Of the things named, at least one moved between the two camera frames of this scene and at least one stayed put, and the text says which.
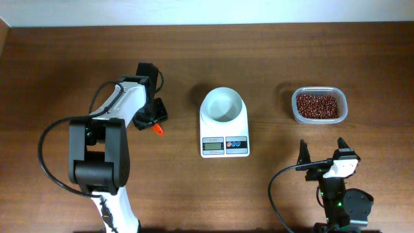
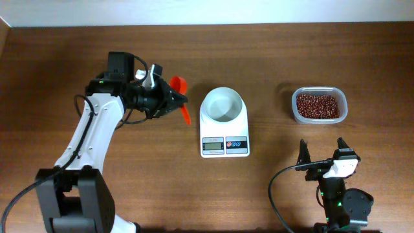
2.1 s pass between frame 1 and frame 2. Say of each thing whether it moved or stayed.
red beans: stayed
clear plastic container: stayed
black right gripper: stayed
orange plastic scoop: moved
